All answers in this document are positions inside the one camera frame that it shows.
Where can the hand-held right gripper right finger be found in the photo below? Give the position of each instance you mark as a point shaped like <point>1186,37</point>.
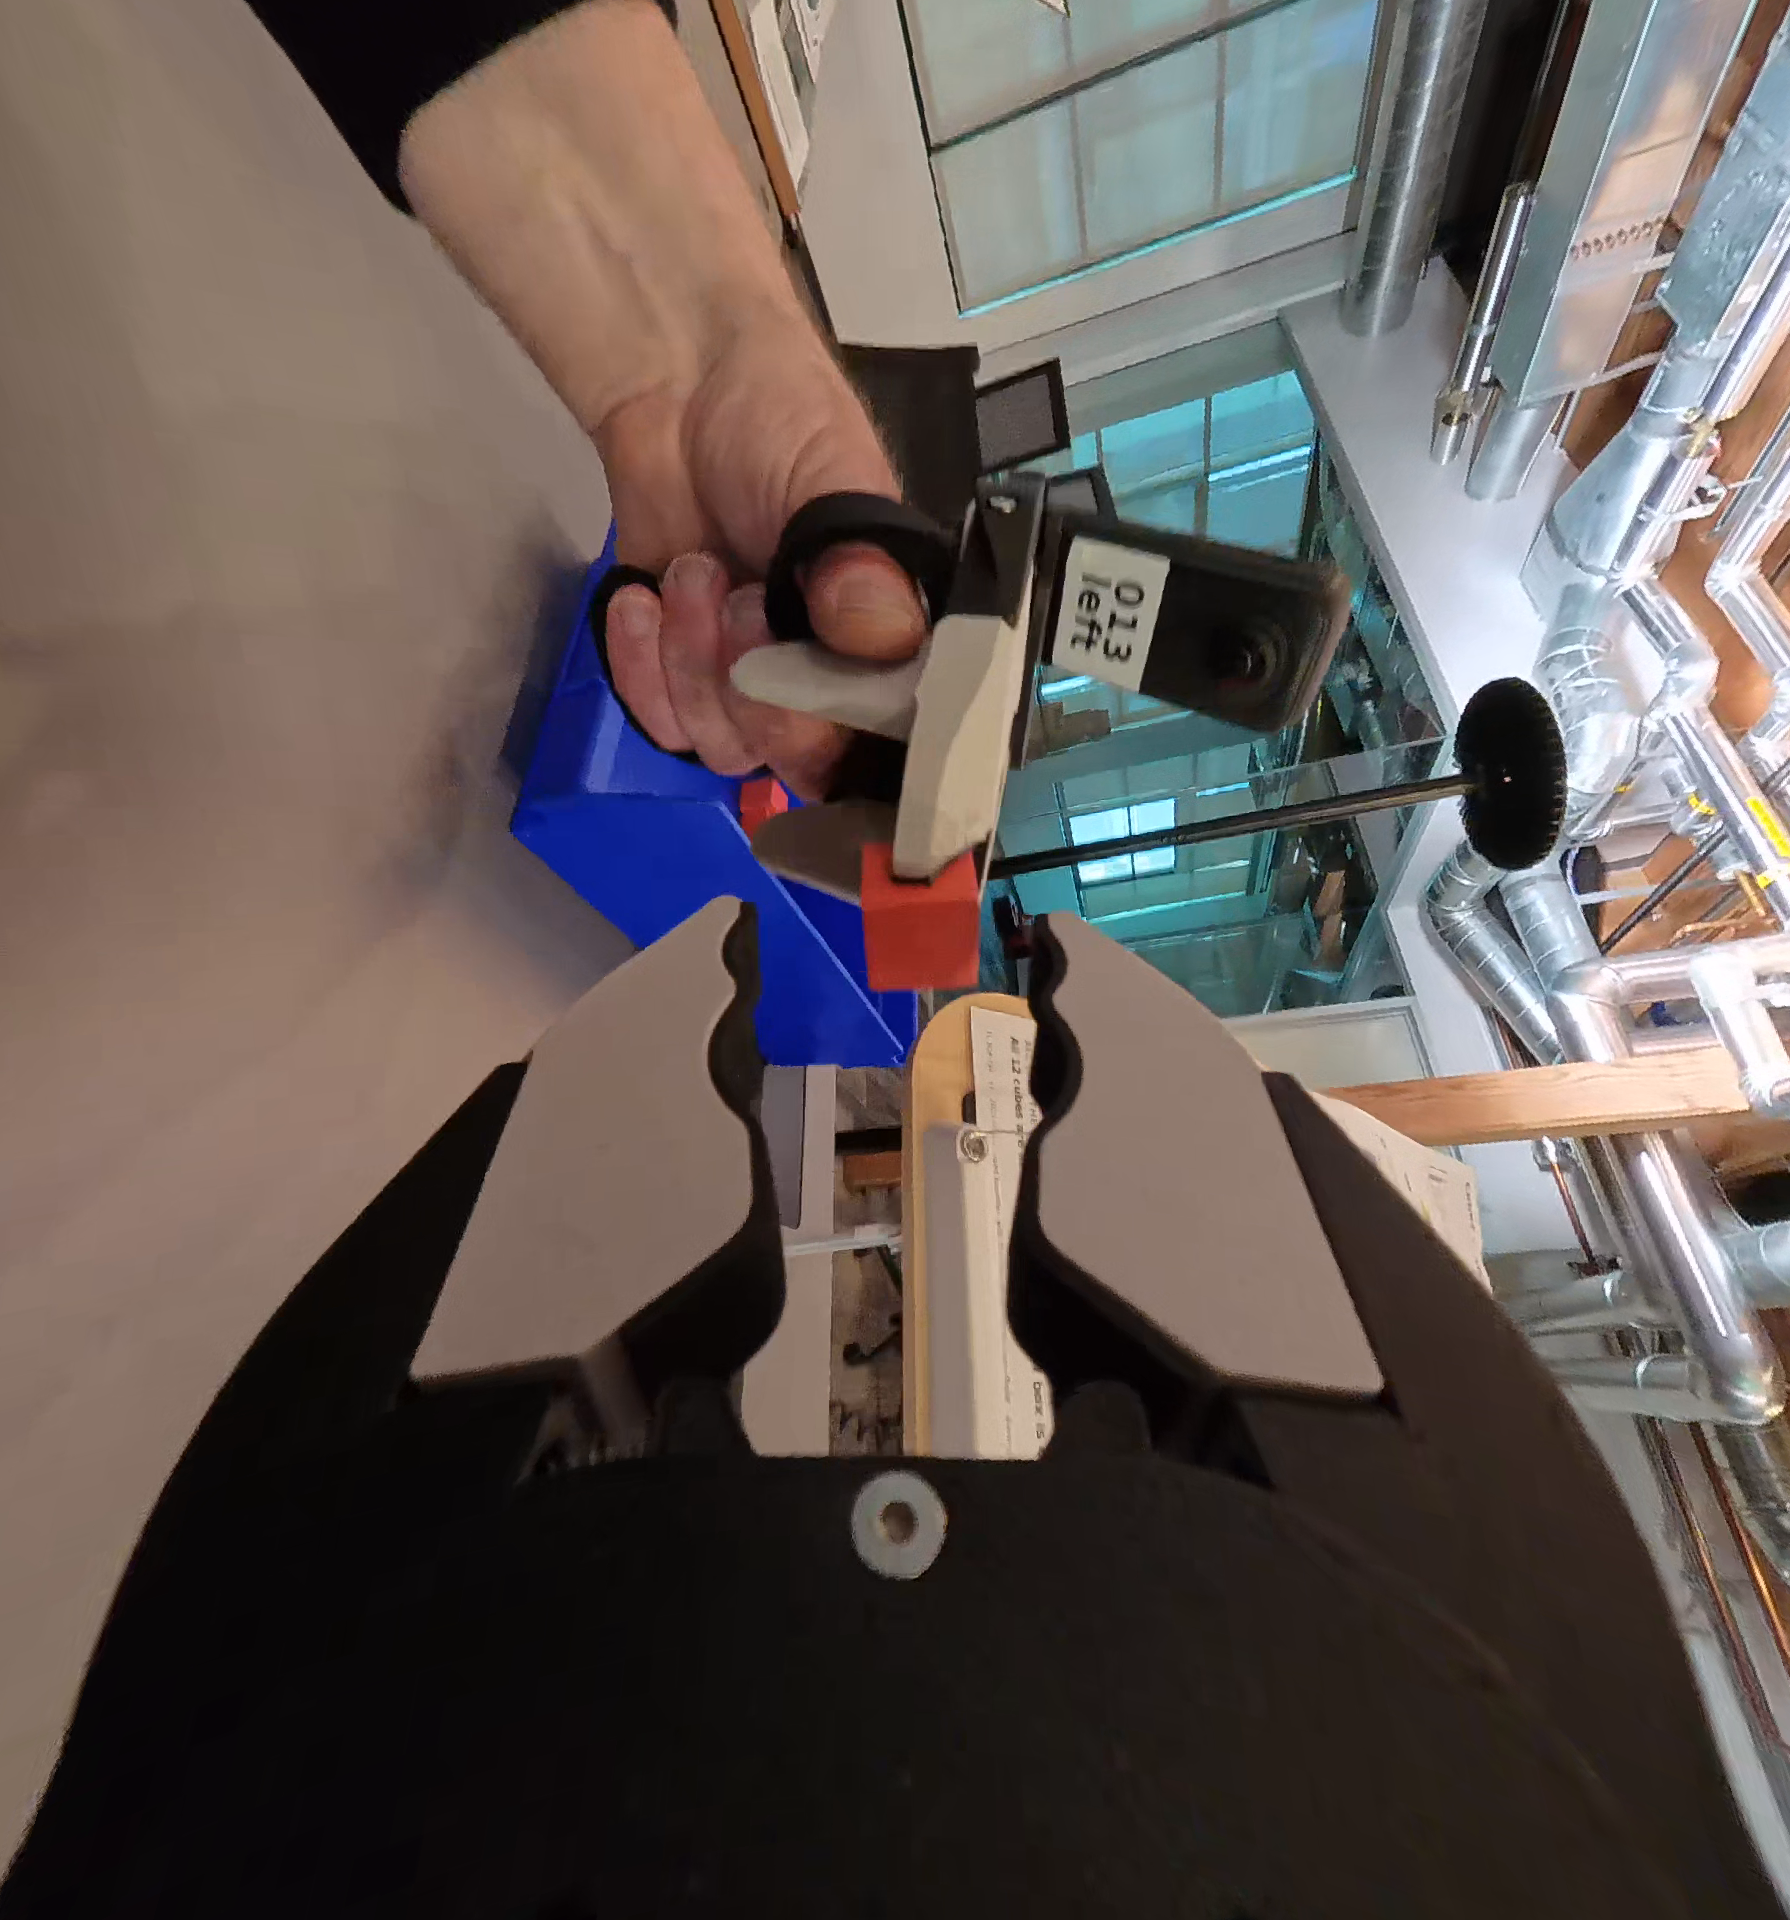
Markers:
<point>1196,1201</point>

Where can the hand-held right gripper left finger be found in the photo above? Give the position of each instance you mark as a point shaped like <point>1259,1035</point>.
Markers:
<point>595,1185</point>

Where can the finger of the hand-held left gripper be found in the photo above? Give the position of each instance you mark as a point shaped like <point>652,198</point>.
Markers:
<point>965,734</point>
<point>827,847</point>

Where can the red wooden cube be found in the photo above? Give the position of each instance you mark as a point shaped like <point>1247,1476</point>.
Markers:
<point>918,922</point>
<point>760,805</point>

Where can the blue plastic bin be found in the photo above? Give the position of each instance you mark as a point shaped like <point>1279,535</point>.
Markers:
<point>641,839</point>

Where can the person's left forearm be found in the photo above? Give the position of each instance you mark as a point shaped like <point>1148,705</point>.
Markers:
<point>580,194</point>

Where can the metal duct elbow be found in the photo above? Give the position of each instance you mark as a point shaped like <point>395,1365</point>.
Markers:
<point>1488,930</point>

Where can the person's left hand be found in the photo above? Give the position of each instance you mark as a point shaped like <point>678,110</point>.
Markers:
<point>716,480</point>

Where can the black mesh chair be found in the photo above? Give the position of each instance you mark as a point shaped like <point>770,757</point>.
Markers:
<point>1084,491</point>
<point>1018,415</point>

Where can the printed instruction sheet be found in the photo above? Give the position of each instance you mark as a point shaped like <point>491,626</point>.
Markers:
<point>1420,1192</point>

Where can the wooden pillar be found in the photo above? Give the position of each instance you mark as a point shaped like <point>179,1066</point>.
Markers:
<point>1542,1100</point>

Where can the silver ceiling ductwork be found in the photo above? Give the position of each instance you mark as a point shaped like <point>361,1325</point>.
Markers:
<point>1707,674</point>

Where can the metal duct pipe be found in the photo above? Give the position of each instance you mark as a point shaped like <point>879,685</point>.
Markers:
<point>1399,151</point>

